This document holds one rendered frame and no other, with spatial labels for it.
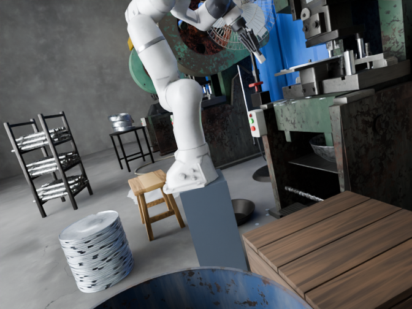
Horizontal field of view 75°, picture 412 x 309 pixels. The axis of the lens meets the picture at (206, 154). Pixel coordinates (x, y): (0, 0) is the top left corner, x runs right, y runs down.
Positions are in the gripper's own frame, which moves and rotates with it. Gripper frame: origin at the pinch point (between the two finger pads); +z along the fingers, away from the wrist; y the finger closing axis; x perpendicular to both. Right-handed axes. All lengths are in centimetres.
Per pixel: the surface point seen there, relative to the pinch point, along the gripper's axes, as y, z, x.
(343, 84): 39.7, 24.2, 1.0
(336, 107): 51, 23, -14
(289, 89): 7.5, 21.3, -0.9
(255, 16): -49, -14, 40
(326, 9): 30.1, -0.9, 19.4
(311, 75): 27.2, 16.8, -0.1
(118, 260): 0, 29, -120
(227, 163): -128, 82, -27
